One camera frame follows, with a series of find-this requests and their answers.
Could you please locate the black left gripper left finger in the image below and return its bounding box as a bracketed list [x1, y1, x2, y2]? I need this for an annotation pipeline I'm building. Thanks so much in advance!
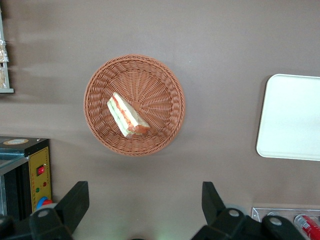
[28, 181, 90, 240]

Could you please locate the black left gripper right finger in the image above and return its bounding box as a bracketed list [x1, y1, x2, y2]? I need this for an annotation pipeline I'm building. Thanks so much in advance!
[191, 181, 261, 240]

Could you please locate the triangular sandwich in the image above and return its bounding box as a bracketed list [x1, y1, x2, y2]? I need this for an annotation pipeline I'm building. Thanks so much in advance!
[106, 91, 152, 138]

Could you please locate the cream rectangular plastic tray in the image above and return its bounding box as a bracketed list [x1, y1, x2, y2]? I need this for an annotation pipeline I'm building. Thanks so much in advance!
[255, 73, 320, 162]

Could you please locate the round brown wicker basket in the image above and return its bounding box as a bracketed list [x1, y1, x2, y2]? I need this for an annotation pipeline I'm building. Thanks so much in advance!
[83, 53, 187, 158]

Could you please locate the clear acrylic bottle rack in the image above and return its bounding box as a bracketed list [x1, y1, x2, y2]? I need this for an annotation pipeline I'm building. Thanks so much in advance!
[251, 206, 320, 240]

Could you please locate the black food warmer yellow panel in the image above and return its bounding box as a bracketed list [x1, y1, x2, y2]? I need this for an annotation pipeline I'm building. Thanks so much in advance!
[0, 136, 53, 221]

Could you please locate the red cola bottle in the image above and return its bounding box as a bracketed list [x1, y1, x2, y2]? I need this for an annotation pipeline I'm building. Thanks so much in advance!
[294, 214, 320, 238]

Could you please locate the grey snack shelf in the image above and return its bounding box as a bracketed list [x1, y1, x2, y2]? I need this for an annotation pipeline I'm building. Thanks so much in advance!
[0, 4, 15, 94]

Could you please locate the clear pack of crackers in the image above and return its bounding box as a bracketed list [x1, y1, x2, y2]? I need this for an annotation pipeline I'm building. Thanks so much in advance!
[0, 66, 7, 89]
[0, 39, 10, 63]

